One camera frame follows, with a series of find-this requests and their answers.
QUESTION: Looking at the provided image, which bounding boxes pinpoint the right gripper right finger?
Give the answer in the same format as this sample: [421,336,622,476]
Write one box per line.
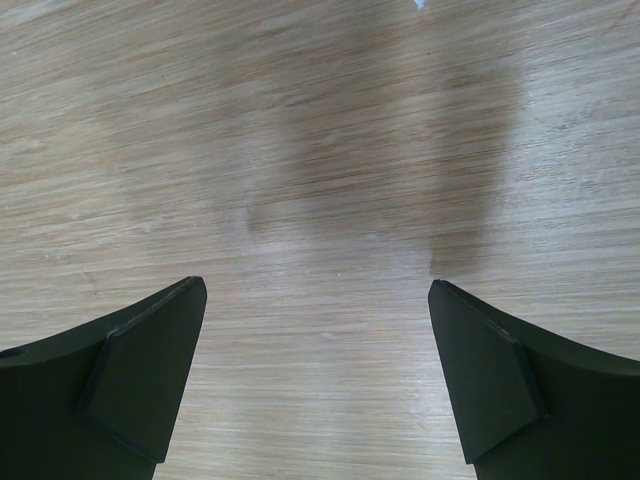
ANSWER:
[428,280,639,479]

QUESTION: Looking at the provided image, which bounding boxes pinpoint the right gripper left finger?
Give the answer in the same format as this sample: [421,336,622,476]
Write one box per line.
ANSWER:
[1,276,207,479]

